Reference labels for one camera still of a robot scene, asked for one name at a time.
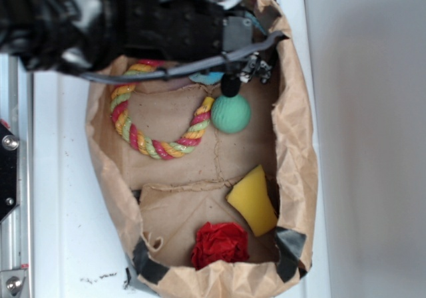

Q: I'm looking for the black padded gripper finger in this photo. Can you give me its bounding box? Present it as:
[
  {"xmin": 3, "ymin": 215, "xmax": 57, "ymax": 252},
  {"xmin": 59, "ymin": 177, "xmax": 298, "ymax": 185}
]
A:
[{"xmin": 220, "ymin": 74, "xmax": 241, "ymax": 97}]

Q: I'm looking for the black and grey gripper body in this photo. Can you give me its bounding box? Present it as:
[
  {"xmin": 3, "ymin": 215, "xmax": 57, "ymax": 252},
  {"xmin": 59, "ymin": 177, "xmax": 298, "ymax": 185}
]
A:
[{"xmin": 156, "ymin": 0, "xmax": 277, "ymax": 84}]

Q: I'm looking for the light blue cloth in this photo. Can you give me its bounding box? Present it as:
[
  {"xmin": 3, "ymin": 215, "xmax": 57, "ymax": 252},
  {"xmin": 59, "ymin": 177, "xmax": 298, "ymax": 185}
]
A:
[{"xmin": 188, "ymin": 72, "xmax": 224, "ymax": 86}]

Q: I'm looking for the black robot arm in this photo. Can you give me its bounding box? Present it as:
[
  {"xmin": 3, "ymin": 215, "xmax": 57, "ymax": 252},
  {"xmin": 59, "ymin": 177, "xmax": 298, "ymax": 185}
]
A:
[{"xmin": 1, "ymin": 0, "xmax": 283, "ymax": 96}]

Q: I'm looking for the green dimpled rubber ball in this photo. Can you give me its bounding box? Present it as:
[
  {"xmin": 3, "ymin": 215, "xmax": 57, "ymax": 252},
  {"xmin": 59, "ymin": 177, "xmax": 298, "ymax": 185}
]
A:
[{"xmin": 211, "ymin": 94, "xmax": 251, "ymax": 134}]

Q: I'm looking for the brown paper bag tray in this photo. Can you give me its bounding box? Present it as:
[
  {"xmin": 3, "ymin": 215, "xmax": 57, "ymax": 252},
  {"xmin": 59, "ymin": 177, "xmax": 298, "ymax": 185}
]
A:
[{"xmin": 86, "ymin": 0, "xmax": 318, "ymax": 297}]

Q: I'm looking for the yellow sponge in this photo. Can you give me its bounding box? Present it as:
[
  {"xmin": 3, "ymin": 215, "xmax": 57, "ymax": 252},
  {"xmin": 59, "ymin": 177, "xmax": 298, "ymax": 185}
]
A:
[{"xmin": 226, "ymin": 165, "xmax": 278, "ymax": 237}]

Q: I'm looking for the red crumpled paper ball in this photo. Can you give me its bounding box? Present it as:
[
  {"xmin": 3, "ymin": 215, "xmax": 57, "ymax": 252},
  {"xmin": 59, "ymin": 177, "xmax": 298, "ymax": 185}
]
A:
[{"xmin": 191, "ymin": 222, "xmax": 250, "ymax": 270}]

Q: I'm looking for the white plastic tray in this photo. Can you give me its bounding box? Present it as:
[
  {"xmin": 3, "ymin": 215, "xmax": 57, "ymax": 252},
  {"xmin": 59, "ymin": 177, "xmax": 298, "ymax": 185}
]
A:
[{"xmin": 30, "ymin": 0, "xmax": 331, "ymax": 297}]

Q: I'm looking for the grey cable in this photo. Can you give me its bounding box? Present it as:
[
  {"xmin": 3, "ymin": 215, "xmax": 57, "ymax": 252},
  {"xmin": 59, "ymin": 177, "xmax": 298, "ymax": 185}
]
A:
[{"xmin": 79, "ymin": 31, "xmax": 290, "ymax": 83}]

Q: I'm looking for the multicolour twisted rope toy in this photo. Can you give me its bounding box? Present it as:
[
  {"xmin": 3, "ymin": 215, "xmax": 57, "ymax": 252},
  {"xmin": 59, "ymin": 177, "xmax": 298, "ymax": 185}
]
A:
[{"xmin": 110, "ymin": 59, "xmax": 216, "ymax": 161}]

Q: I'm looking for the aluminium frame rail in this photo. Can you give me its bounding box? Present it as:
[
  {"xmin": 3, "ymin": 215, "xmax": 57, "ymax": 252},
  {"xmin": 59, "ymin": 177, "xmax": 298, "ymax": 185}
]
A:
[{"xmin": 1, "ymin": 55, "xmax": 33, "ymax": 297}]

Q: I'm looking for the black metal bracket with bolts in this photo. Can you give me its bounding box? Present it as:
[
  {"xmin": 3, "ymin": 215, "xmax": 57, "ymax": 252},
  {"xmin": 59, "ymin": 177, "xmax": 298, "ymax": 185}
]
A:
[{"xmin": 0, "ymin": 119, "xmax": 19, "ymax": 222}]

